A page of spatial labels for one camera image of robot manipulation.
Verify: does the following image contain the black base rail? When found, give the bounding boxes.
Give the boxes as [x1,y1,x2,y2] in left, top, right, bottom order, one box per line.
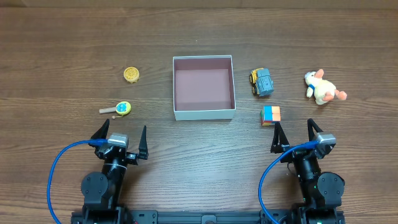
[70,209,346,224]

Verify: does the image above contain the yellow grey toy truck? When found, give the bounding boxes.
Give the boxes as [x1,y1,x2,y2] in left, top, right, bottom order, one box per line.
[249,68,274,97]

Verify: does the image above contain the yellow round toy disc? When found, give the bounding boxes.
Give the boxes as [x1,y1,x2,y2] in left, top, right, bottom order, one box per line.
[123,67,140,83]

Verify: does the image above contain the blue left cable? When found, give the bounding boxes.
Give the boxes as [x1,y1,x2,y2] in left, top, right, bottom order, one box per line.
[47,139,109,224]

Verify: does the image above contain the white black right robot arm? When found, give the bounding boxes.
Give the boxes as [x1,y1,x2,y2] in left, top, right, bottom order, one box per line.
[271,118,345,223]

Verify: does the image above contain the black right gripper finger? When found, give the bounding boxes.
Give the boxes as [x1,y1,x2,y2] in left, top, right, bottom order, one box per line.
[307,118,323,141]
[271,122,290,154]

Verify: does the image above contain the yellow blue rattle drum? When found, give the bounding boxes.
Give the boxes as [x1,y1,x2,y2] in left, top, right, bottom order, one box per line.
[99,101,132,119]

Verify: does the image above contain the white plush duck toy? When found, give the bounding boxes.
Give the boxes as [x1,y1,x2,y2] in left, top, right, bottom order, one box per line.
[304,69,348,105]

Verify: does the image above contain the white box pink interior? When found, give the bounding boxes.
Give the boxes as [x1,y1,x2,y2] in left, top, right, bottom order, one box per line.
[173,55,236,121]

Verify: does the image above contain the blue right cable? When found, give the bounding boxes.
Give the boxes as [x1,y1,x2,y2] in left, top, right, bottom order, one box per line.
[258,139,320,224]

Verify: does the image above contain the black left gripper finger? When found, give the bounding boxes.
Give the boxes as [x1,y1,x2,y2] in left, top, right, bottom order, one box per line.
[90,119,109,139]
[138,126,149,160]

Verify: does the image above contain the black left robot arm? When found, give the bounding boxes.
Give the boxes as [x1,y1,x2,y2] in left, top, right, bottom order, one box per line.
[71,119,149,224]

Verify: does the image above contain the blue cable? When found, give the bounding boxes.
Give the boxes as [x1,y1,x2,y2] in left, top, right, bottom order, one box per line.
[47,139,109,224]
[258,139,320,224]

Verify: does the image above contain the colourful puzzle cube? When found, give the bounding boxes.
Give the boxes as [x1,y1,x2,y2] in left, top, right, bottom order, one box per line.
[261,106,281,126]

